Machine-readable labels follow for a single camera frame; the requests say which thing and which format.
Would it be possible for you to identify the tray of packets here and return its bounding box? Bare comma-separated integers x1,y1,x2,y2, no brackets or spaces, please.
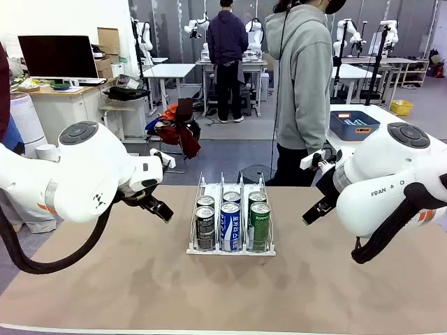
116,73,144,90

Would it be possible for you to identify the red jacket pile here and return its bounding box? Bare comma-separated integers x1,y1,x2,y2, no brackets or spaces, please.
145,103,203,161

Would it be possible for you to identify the blue plastic storage bin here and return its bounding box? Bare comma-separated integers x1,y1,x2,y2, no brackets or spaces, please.
330,110,381,142

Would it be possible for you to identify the black beverage can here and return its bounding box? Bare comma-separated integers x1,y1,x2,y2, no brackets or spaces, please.
196,195,216,210
194,205,217,251

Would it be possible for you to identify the person's right forearm grey sleeve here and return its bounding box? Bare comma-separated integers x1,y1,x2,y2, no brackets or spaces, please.
305,90,332,153

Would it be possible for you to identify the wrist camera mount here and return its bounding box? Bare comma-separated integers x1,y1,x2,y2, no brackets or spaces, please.
300,148,344,172
149,147,177,171

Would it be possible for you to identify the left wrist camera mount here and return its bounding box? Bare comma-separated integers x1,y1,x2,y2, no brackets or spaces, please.
149,147,177,171

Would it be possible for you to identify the black bag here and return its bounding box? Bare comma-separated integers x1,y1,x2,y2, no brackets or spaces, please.
103,85,151,101

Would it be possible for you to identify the person in dark hoodie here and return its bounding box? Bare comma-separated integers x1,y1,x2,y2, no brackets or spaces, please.
207,0,249,124

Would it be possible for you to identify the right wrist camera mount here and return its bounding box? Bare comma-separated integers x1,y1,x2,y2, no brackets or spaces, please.
300,148,344,172

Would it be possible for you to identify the white cylinder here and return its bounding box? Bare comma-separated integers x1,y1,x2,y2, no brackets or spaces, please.
35,143,60,162

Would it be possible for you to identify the black round stool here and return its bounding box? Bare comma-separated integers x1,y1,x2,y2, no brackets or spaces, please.
240,164,277,186

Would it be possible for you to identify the black computer monitor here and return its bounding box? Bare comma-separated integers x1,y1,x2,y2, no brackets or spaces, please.
17,34,100,80

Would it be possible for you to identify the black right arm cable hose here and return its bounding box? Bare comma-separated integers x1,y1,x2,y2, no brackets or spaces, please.
351,183,447,265

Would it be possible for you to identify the metal frame chair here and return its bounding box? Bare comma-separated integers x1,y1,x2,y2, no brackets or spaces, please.
145,134,188,174

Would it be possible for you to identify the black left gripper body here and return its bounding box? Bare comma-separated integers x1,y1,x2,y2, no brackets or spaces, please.
117,184,159,210

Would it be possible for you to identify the large white table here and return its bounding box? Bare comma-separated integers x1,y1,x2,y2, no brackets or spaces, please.
326,103,447,154

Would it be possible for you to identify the black face mask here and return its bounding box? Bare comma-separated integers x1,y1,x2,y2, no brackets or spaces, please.
324,0,347,15

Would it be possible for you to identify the background workbench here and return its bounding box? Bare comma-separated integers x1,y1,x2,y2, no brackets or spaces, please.
195,48,270,118

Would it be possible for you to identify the white stand side table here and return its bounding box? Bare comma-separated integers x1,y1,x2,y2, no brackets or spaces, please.
99,104,140,142

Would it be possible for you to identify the low cardboard box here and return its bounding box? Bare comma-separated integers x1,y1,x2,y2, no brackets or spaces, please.
94,55,115,80

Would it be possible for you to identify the white desk wooden top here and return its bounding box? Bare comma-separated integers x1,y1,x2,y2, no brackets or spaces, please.
10,77,118,147

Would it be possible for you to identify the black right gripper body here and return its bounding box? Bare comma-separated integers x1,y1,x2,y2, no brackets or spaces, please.
314,166,345,212

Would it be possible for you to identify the yellow plastic bin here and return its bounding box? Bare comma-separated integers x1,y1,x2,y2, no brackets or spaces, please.
390,99,415,117

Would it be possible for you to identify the person in grey hoodie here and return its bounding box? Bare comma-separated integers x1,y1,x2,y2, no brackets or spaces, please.
264,0,346,188

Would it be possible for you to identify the person in dark red shirt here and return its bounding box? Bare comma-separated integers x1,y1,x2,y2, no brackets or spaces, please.
0,41,59,235

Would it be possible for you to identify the white air purifier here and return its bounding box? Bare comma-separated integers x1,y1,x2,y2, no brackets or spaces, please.
9,92,48,146

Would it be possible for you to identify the white wire can dispenser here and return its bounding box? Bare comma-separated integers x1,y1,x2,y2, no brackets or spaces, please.
186,171,278,257

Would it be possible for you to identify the black tripod stand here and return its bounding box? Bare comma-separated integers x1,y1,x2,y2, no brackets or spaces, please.
365,21,392,106

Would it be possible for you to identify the tall cardboard box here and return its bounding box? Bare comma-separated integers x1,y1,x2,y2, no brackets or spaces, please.
96,27,120,56

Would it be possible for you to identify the white background table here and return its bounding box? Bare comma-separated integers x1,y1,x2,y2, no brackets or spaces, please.
330,64,383,105
142,63,196,116

